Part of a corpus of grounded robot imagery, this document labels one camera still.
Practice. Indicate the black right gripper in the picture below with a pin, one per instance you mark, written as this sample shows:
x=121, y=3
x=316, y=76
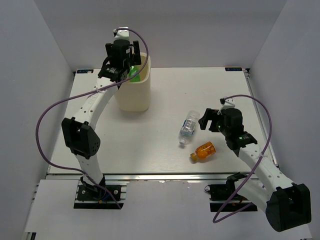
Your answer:
x=209, y=114

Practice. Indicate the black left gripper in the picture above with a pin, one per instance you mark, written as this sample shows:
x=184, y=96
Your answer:
x=134, y=58

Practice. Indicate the green plastic soda bottle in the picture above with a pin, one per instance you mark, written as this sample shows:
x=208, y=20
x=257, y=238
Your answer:
x=134, y=77

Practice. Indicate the clear labelled water bottle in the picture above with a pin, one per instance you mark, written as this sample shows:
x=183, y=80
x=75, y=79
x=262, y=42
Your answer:
x=188, y=127

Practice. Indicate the orange juice bottle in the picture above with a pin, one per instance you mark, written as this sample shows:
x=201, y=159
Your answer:
x=203, y=153

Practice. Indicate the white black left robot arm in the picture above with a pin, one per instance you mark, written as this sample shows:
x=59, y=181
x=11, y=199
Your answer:
x=79, y=130

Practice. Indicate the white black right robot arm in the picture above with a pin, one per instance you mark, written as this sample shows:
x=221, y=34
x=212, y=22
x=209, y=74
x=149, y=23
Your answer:
x=286, y=204

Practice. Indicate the cream plastic bin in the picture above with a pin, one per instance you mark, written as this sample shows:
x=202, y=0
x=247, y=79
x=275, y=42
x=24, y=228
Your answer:
x=136, y=96

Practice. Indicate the left blue table sticker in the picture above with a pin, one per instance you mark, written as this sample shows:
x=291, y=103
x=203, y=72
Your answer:
x=84, y=71

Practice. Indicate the blue table sticker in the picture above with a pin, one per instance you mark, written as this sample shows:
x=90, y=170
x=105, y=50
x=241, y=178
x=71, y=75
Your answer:
x=84, y=71
x=233, y=69

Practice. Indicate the right blue table sticker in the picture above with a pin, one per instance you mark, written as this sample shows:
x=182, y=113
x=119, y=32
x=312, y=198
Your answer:
x=233, y=69

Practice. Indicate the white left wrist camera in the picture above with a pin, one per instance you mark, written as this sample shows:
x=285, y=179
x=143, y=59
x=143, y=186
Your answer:
x=121, y=34

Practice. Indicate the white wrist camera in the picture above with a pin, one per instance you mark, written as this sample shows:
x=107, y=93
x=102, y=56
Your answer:
x=227, y=103
x=121, y=34

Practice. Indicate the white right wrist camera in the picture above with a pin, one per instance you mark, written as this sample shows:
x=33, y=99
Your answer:
x=227, y=103

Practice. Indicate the aluminium right side rail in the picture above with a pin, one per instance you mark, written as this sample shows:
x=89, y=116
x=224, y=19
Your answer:
x=260, y=113

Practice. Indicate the aluminium rail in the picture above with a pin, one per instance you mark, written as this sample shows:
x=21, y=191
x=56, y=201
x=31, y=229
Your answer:
x=147, y=177
x=260, y=113

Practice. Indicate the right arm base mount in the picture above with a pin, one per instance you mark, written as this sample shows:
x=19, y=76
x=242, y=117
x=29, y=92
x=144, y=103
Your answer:
x=219, y=193

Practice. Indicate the aluminium front rail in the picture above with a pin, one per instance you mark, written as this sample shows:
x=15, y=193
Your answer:
x=147, y=177

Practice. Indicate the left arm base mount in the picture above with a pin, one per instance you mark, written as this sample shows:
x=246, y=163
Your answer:
x=104, y=201

